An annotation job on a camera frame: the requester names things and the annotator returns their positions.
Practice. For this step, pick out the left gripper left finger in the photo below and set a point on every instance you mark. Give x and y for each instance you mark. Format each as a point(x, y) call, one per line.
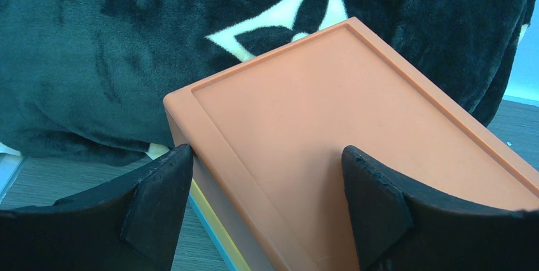
point(131, 222)

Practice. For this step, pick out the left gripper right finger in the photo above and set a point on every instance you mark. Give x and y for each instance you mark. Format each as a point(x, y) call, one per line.
point(399, 223)

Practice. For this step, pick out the orange drawer organizer box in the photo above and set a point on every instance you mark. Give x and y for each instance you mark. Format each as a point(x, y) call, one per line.
point(268, 135)

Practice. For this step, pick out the black floral plush pillow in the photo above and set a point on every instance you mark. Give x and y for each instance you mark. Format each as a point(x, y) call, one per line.
point(85, 79)

